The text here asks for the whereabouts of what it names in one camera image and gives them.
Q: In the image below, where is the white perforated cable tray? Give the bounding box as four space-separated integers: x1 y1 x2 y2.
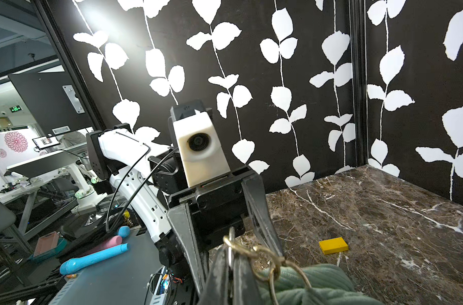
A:
146 266 170 305

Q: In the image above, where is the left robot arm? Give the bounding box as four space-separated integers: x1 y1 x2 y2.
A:
87 124 283 291

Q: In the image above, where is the blue handled tool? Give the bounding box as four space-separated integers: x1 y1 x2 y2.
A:
59 226 131 276

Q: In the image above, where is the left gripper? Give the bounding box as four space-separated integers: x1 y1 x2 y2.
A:
167 167 284 296

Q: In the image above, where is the silver key ring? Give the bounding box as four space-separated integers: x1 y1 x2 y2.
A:
222 233 313 305

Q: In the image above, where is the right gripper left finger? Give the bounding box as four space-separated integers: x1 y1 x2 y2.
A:
198 245 235 305

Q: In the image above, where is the yellow block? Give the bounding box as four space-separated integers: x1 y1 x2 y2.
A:
319 237 349 255

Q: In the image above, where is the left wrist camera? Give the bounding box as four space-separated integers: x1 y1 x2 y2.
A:
170 100 230 187

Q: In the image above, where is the pink handled tool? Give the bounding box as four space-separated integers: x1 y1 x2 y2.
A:
78 235 123 257

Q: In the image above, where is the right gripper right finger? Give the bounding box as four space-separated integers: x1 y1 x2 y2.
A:
233 254 264 305

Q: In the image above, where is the green corduroy bag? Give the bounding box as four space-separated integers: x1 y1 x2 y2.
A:
258 264 382 304

